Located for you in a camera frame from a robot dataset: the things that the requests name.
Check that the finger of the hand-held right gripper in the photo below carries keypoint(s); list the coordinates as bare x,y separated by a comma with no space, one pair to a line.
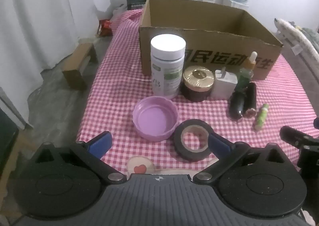
294,136
316,123

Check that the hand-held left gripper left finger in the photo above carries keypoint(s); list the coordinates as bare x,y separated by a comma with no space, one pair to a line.
99,144

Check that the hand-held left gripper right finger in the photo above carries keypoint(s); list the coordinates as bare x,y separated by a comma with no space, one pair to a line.
219,145

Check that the green lip balm tube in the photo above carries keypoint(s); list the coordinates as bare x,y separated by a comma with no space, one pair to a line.
261,116

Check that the black cosmetic tube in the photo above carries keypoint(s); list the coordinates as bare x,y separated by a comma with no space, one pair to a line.
236,104
250,99

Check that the purple round jar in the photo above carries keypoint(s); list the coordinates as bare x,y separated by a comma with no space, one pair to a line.
154,119

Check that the dark jar with gold lid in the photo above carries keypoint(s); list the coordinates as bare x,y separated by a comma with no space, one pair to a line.
198,79

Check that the green dropper bottle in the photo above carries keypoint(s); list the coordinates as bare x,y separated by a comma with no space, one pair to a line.
245,76

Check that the white supplement bottle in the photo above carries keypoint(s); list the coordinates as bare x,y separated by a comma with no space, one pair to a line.
167,66

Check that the brown cardboard box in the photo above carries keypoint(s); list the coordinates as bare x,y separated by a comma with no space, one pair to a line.
224,46

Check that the white charger plug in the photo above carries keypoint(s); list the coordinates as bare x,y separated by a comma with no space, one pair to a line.
223,86

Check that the pink checked tablecloth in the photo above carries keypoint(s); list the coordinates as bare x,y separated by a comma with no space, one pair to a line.
117,86

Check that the wooden stool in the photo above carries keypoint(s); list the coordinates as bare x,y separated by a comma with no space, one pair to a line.
77,66

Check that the white fluffy blanket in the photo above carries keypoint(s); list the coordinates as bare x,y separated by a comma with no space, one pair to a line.
296,34

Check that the dark panel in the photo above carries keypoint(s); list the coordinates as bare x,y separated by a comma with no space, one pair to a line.
7,141

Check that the red snack packet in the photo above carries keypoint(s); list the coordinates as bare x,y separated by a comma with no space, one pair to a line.
104,27

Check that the white curtain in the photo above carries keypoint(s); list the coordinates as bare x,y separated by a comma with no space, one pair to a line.
37,17

